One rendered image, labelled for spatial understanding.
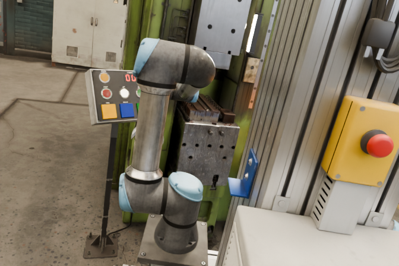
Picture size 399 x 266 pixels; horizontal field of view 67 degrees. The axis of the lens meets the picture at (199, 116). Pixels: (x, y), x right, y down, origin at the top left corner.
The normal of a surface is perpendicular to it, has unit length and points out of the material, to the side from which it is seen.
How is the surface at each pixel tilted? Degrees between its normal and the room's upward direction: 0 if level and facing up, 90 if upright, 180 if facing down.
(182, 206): 90
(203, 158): 90
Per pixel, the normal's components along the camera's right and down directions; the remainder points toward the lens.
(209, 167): 0.25, 0.34
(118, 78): 0.64, -0.17
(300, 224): 0.18, -0.94
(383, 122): 0.00, 0.31
